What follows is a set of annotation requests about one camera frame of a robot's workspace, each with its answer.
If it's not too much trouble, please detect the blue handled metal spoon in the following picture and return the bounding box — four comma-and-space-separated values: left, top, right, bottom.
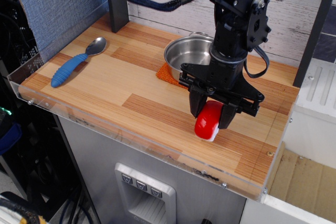
51, 37, 107, 88

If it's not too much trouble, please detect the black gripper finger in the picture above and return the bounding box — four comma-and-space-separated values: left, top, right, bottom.
189, 87, 207, 118
218, 103, 239, 130

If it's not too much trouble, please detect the black vertical post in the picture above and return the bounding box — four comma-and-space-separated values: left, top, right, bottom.
108, 0, 129, 33
292, 0, 332, 88

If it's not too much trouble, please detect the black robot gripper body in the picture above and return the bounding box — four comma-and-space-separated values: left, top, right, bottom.
179, 59, 265, 116

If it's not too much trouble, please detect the clear acrylic table guard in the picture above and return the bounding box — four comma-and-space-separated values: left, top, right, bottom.
7, 7, 296, 206

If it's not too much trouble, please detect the grey toy fridge cabinet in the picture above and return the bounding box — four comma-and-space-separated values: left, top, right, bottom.
60, 118, 246, 223

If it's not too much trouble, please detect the stainless steel pot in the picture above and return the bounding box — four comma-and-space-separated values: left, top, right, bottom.
164, 32, 214, 81

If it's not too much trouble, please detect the orange woven cloth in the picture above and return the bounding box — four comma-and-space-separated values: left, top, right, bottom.
156, 63, 187, 89

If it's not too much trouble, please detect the blue fabric panel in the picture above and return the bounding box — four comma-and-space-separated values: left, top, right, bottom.
20, 0, 109, 62

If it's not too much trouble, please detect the silver water dispenser panel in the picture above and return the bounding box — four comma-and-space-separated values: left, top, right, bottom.
114, 163, 177, 223

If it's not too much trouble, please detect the white toy sink unit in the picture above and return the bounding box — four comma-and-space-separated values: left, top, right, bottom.
241, 59, 335, 223

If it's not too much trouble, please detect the red and white toy vegetable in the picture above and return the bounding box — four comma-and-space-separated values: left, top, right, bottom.
194, 100, 223, 142

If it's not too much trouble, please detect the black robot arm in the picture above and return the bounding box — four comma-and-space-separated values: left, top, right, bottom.
179, 0, 271, 129

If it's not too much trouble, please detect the black vertical post left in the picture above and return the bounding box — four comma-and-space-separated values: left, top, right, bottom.
108, 0, 129, 33

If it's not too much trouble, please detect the black vertical post right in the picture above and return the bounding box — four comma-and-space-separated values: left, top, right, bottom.
292, 0, 332, 88

